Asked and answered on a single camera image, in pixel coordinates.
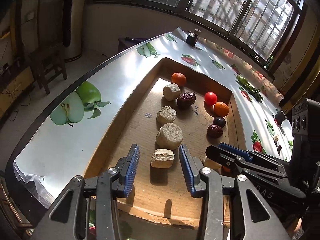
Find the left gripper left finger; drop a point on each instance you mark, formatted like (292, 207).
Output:
(68, 216)

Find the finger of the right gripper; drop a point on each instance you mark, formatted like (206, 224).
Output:
(239, 160)
(250, 153)

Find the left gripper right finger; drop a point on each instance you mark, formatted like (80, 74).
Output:
(250, 215)

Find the small beige sugarcane piece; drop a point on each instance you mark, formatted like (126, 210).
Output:
(211, 164)

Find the small red jujube date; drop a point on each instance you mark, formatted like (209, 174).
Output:
(214, 131)

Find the dark cherry plum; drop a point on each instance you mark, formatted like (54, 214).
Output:
(219, 121)

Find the tiny beige sugarcane piece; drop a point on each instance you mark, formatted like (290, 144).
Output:
(162, 158)

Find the red cherry tomato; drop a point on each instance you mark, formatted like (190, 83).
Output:
(210, 98)

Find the large red jujube date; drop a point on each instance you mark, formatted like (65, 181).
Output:
(185, 100)

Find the hexagonal beige sugarcane piece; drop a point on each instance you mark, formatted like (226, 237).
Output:
(166, 115)

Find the square beige wafer block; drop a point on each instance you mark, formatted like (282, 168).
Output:
(171, 92)

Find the small round dark date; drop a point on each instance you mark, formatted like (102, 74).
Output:
(279, 149)

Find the black cup with utensil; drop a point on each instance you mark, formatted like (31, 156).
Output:
(280, 117)

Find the green leafy vegetables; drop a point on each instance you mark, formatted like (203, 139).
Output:
(248, 87)

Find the cardboard box tray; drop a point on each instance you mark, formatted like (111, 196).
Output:
(158, 127)

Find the fruit print tablecloth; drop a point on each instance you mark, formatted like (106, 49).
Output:
(62, 144)

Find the green bottle on sill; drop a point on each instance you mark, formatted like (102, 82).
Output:
(268, 62)

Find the dark glass jar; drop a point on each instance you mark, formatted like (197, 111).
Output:
(193, 37)

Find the window with metal bars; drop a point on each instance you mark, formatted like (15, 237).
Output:
(257, 27)

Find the wooden chair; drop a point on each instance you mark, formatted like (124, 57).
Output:
(37, 43)

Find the white standing air conditioner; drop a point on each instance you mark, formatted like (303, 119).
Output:
(72, 28)

